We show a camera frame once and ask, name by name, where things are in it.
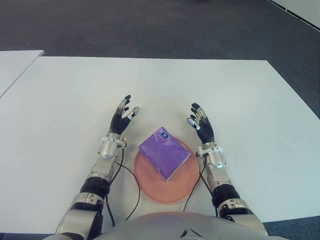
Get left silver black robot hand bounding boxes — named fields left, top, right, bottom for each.
left=107, top=94, right=141, bottom=137

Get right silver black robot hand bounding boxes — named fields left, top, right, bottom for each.
left=186, top=102, right=216, bottom=146

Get purple tissue paper pack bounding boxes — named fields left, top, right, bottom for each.
left=138, top=126, right=192, bottom=182

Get round pink plate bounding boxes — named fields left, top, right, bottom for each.
left=133, top=136, right=201, bottom=204

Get silver robot torso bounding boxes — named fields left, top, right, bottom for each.
left=99, top=211, right=270, bottom=240

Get white neighbouring table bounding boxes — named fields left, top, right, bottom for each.
left=0, top=50, right=46, bottom=100

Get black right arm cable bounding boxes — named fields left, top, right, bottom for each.
left=183, top=154, right=220, bottom=219

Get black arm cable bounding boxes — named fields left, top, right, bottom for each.
left=183, top=154, right=220, bottom=219
left=104, top=146, right=142, bottom=228

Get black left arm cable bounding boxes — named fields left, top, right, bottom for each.
left=104, top=146, right=142, bottom=228

